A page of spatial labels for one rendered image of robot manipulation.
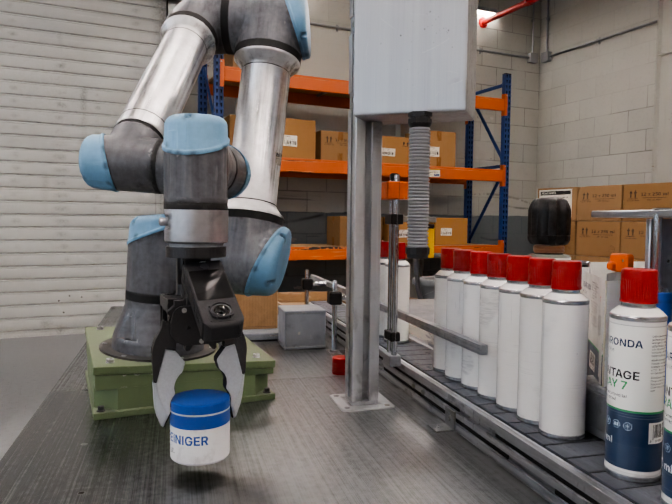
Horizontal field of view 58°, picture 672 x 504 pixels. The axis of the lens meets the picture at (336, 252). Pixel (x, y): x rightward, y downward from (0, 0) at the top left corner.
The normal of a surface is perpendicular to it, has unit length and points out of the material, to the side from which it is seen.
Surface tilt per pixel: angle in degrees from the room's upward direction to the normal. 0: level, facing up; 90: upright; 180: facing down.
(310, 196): 90
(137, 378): 90
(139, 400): 90
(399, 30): 90
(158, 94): 53
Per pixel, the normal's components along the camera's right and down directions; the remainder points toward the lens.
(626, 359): -0.76, 0.03
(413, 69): -0.34, 0.04
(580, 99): -0.91, 0.01
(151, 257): -0.06, 0.07
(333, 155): 0.43, 0.06
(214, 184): 0.68, 0.05
